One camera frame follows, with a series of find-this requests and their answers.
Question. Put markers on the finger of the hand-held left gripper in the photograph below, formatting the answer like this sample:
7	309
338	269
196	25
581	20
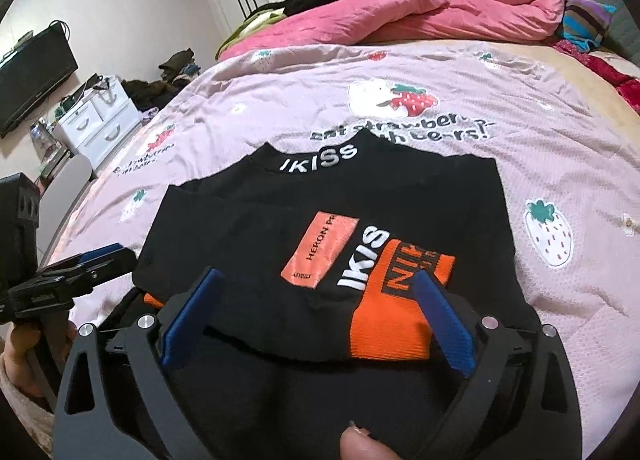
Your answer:
105	267
100	252

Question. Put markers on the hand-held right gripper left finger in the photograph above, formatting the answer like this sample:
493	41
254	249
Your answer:
192	320

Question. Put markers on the yellow green blanket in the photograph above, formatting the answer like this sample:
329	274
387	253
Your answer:
245	29

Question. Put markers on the pile of dark clothes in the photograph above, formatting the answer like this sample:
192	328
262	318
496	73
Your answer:
175	62

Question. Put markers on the person's right hand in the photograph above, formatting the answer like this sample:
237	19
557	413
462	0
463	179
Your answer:
367	445

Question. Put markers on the grey quilted headboard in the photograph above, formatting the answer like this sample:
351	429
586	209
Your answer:
625	24

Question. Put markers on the person's left forearm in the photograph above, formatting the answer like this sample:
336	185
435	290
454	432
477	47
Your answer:
20	415

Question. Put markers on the black sweater with orange cuffs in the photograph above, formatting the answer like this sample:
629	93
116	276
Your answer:
250	220

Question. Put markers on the white drawer cabinet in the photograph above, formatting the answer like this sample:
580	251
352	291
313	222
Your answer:
95	134

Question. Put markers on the grey padded bed frame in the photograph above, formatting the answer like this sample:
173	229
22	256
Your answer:
72	185

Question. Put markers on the beige bed sheet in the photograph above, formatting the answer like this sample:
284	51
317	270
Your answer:
565	69

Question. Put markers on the black television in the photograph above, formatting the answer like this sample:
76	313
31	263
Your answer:
35	79

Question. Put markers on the pink comforter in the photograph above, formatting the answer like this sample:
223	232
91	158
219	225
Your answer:
400	9

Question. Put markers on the person's left hand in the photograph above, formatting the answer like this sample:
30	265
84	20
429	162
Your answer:
60	340

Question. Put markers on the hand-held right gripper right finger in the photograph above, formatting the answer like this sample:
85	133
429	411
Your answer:
447	325

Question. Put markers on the red floral pillow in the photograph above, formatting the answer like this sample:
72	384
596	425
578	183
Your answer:
620	79

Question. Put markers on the striped colourful pillow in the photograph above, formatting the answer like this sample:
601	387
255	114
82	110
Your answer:
585	19

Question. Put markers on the pink strawberry printed blanket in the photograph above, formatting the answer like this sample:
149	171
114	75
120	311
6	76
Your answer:
550	164

